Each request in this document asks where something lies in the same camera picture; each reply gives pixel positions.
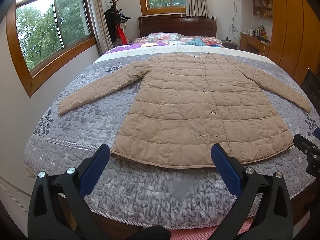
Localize pink towel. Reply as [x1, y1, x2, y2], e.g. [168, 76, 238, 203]
[170, 217, 311, 240]

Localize wall shelf with items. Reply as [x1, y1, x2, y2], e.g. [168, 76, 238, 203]
[253, 0, 273, 20]

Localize beige quilted down coat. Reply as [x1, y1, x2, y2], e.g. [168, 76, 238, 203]
[59, 53, 311, 169]

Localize beige side curtain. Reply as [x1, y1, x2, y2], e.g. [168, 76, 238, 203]
[88, 0, 113, 55]

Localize coat stand with clothes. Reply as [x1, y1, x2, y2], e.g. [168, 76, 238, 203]
[104, 0, 131, 46]

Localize orange wooden wardrobe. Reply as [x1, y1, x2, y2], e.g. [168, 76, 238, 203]
[267, 0, 319, 84]

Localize dark chair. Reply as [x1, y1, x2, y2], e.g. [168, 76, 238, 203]
[300, 69, 320, 112]

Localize large side window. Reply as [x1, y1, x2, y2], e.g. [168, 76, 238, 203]
[5, 0, 96, 96]

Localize dark wooden headboard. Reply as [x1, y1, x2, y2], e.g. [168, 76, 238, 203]
[138, 14, 216, 37]

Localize teal garment on bed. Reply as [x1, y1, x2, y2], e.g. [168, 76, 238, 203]
[185, 38, 206, 46]

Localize hanging wall cables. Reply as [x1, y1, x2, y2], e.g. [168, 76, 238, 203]
[228, 0, 242, 41]

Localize wooden desk with clutter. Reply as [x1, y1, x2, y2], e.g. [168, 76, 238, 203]
[239, 32, 270, 56]

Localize grey floral quilted bedspread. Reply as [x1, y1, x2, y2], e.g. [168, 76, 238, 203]
[23, 45, 320, 230]

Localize floral pillow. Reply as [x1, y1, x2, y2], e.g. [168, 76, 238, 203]
[133, 33, 186, 44]

